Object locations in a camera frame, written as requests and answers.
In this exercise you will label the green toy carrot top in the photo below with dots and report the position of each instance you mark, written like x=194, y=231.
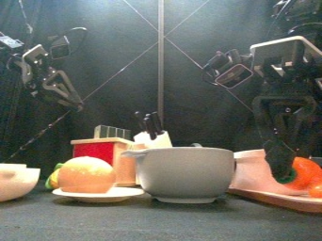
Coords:
x=286, y=179

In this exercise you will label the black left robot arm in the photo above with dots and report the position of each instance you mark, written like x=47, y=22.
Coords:
x=7, y=94

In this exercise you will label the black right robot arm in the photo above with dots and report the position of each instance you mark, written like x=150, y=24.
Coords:
x=300, y=15

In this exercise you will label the orange toy carrot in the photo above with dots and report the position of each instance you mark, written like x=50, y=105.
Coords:
x=308, y=172

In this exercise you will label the small orange toy piece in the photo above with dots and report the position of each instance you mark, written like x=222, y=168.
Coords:
x=317, y=190

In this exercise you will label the wooden cutting board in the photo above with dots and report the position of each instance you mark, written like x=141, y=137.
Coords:
x=277, y=200

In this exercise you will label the gray ceramic bowl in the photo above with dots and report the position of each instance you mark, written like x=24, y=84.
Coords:
x=186, y=174

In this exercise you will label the red wooden toy toaster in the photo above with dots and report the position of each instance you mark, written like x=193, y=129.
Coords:
x=104, y=157

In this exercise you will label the yellow green toy vegetable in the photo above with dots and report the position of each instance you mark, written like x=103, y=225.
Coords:
x=54, y=179

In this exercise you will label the white toy knife block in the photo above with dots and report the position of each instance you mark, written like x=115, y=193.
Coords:
x=157, y=140

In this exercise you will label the yellow-orange fruit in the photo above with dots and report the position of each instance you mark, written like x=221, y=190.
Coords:
x=86, y=175

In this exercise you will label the white bowl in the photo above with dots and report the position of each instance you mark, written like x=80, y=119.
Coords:
x=15, y=182

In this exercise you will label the white round plate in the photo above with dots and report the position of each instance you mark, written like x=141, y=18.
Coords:
x=98, y=194

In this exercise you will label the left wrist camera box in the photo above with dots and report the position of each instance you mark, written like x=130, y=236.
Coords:
x=59, y=47

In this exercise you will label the grey vertical frame pole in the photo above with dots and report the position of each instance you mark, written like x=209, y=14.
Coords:
x=161, y=62

